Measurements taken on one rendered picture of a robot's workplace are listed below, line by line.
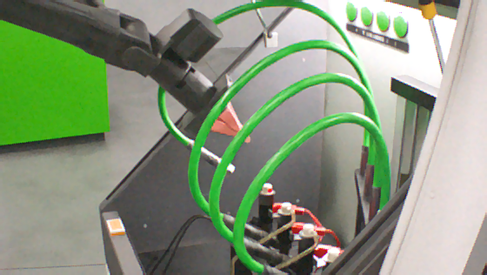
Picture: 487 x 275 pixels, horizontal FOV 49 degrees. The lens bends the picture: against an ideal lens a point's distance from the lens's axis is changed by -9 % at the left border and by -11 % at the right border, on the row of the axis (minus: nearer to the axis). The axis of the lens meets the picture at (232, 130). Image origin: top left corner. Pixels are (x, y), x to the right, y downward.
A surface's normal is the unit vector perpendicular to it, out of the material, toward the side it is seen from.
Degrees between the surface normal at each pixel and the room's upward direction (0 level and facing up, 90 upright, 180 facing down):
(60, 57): 90
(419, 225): 76
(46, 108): 90
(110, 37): 108
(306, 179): 90
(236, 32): 90
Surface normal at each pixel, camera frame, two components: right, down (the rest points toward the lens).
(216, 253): 0.00, -0.94
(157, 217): 0.34, 0.32
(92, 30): 0.06, 0.51
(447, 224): -0.91, -0.11
